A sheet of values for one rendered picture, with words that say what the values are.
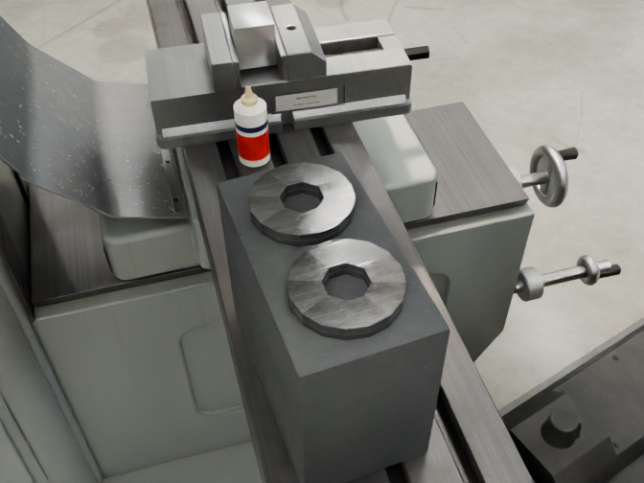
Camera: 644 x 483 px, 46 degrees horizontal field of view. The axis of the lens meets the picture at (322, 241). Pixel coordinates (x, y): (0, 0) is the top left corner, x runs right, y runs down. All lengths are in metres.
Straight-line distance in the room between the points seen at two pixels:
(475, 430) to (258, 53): 0.54
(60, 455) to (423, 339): 0.90
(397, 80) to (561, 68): 1.89
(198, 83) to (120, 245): 0.25
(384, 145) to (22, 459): 0.75
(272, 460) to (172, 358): 0.58
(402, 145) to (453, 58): 1.71
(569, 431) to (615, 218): 1.33
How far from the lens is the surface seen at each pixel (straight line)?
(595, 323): 2.05
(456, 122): 1.39
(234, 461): 1.52
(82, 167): 1.06
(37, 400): 1.24
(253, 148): 0.95
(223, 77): 0.98
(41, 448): 1.33
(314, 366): 0.54
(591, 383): 1.20
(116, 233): 1.08
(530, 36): 3.06
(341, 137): 1.02
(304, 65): 0.99
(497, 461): 0.73
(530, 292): 1.40
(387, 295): 0.57
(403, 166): 1.15
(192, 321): 1.20
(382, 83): 1.04
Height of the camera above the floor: 1.54
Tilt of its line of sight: 46 degrees down
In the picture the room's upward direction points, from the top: 1 degrees counter-clockwise
